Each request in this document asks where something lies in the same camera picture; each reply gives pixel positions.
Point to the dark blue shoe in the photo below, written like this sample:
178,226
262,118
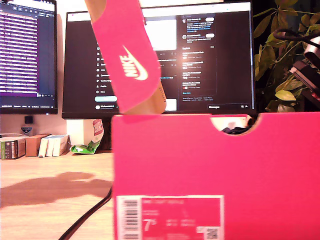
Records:
235,130

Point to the small black mount block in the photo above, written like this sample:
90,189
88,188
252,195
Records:
28,120

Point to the dark green printed box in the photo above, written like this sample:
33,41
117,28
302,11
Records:
11,148

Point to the shield shaped badge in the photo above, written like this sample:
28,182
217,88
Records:
26,130

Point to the green plastic bag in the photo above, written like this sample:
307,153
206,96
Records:
82,149

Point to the monitor with purple terminal text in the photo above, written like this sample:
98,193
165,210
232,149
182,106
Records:
25,50

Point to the wide black computer monitor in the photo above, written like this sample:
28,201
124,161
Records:
212,62

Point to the red and white packet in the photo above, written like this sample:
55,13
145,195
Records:
98,130

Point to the green leafy houseplant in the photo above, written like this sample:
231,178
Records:
272,62

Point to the red shoebox base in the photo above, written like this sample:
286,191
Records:
200,162

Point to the red shoebox lid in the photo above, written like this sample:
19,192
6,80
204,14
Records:
125,50

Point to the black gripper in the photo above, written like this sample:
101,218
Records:
308,73

